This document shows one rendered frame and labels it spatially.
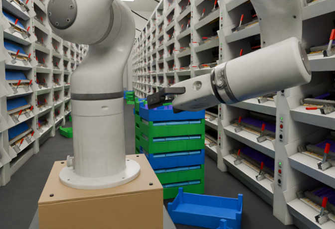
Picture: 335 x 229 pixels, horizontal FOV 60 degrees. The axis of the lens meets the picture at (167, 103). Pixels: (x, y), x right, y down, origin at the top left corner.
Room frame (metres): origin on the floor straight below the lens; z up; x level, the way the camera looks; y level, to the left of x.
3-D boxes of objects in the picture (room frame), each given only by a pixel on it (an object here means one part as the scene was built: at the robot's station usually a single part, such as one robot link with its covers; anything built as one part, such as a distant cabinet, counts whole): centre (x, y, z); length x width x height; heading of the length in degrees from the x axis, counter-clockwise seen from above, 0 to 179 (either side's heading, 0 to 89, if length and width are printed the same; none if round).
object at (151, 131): (1.53, -0.02, 0.36); 0.30 x 0.20 x 0.08; 109
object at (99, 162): (0.68, 0.16, 0.47); 0.19 x 0.19 x 0.18
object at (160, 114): (1.53, -0.02, 0.44); 0.30 x 0.20 x 0.08; 109
